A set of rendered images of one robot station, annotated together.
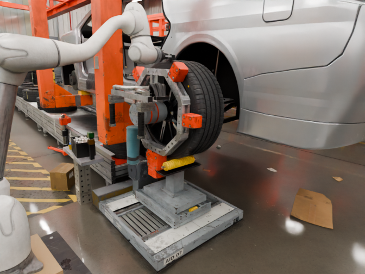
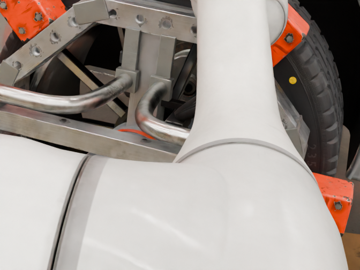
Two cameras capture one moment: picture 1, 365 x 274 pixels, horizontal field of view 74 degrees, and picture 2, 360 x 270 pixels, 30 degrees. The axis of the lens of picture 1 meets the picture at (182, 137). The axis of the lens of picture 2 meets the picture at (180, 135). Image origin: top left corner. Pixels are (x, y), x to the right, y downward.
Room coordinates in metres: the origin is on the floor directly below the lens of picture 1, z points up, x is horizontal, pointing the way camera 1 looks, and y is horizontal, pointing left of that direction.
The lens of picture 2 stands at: (0.67, 0.73, 1.35)
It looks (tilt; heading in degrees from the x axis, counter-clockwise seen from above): 23 degrees down; 325
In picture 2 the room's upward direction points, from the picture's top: 9 degrees clockwise
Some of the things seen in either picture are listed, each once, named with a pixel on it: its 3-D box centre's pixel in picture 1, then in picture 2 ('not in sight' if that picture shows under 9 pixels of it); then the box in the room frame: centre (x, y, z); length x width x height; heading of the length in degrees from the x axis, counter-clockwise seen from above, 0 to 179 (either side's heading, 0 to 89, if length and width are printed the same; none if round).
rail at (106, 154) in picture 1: (68, 134); not in sight; (2.86, 1.40, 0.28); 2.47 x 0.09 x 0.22; 42
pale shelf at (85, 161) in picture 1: (82, 154); not in sight; (1.81, 0.79, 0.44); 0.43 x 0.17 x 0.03; 42
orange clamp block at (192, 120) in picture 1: (192, 120); (321, 203); (1.33, -0.05, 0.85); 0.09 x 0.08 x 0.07; 42
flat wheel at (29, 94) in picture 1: (39, 94); not in sight; (5.57, 3.31, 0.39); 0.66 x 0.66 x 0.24
